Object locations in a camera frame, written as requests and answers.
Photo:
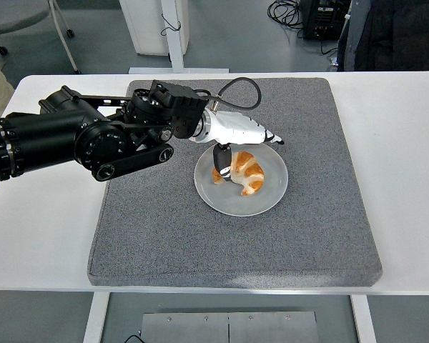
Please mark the black equipment box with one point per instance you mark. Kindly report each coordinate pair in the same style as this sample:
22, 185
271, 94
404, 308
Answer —
321, 21

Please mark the croissant bread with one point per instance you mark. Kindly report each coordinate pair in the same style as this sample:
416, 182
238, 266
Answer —
250, 171

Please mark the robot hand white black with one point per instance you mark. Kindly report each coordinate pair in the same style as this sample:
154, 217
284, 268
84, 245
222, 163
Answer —
236, 128

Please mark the white table post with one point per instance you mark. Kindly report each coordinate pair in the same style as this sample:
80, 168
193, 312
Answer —
175, 46

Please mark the grey speckled mat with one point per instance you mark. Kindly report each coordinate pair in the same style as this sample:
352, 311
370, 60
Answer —
236, 250

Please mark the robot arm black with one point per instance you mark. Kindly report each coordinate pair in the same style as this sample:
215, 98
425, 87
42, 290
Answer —
57, 135

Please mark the grey chair with casters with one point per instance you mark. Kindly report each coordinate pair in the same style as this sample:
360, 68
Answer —
14, 16

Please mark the round grey plate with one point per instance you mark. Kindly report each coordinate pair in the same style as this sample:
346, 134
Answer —
236, 205

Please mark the grey metal plate with screws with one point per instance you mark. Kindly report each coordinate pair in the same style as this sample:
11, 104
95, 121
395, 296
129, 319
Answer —
229, 328

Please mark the white table leg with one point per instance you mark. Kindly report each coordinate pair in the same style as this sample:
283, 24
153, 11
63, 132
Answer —
94, 318
363, 318

